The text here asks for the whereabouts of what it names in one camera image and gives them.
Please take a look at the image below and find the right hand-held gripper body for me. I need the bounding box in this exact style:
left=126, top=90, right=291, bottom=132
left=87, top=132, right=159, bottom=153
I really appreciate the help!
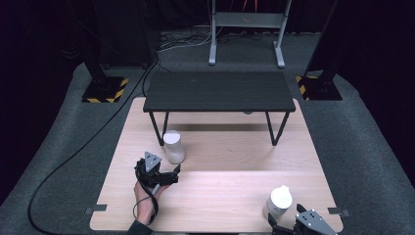
left=287, top=209, right=339, bottom=235

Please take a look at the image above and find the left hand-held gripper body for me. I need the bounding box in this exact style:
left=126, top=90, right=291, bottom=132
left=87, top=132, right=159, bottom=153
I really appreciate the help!
left=134, top=151, right=174, bottom=189

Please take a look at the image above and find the clear jar with white lid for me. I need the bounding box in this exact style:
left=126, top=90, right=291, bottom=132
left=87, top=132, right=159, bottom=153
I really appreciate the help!
left=162, top=129, right=186, bottom=165

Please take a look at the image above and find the white bottle with spout lid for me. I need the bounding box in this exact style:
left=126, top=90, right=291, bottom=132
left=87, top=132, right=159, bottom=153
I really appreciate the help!
left=262, top=184, right=294, bottom=222

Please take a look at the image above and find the black raised shelf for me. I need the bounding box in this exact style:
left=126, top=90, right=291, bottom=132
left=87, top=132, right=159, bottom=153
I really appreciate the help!
left=142, top=70, right=297, bottom=147

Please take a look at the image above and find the person's left hand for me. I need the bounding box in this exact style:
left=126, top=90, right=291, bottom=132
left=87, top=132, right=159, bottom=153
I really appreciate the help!
left=133, top=180, right=171, bottom=227

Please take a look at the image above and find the dark table edge clip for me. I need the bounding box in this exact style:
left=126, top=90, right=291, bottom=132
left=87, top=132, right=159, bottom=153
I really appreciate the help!
left=84, top=204, right=109, bottom=215
left=327, top=207, right=351, bottom=217

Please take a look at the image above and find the black stand with striped base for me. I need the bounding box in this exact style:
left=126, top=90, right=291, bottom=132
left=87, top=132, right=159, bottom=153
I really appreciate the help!
left=295, top=0, right=344, bottom=102
left=80, top=48, right=130, bottom=104

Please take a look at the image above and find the grey metal stand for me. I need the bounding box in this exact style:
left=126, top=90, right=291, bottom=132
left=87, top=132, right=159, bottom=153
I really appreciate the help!
left=207, top=0, right=294, bottom=70

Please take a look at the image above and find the left hand-held gripper cable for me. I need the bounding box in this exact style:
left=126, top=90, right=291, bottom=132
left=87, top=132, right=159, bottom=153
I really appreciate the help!
left=131, top=162, right=161, bottom=227

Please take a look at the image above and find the thick black floor cable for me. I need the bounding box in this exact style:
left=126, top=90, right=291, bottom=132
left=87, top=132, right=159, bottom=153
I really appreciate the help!
left=26, top=58, right=160, bottom=235

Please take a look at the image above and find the bundle of floor cables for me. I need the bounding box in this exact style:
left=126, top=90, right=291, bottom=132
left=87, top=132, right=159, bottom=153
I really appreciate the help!
left=158, top=29, right=213, bottom=53

